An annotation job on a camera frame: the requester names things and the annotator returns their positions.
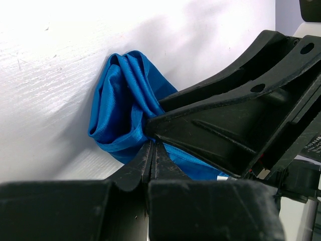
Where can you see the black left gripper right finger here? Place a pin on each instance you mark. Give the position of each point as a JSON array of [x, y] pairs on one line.
[[184, 209]]

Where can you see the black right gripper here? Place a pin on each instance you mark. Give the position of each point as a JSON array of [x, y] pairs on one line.
[[293, 178]]

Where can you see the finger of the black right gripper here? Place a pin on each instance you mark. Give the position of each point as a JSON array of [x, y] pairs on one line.
[[264, 53], [232, 131]]

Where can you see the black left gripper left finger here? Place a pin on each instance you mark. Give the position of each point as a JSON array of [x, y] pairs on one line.
[[109, 209]]

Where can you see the blue satin napkin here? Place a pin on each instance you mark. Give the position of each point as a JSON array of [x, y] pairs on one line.
[[127, 94]]

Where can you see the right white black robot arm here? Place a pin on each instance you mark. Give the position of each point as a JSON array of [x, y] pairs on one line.
[[308, 20]]

